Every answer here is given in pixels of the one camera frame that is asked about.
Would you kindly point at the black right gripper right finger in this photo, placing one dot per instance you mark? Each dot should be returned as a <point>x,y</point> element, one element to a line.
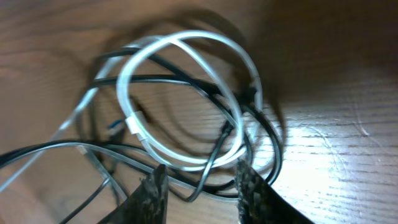
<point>259,203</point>

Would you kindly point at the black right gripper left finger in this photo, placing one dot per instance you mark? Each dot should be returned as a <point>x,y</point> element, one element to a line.
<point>147,204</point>

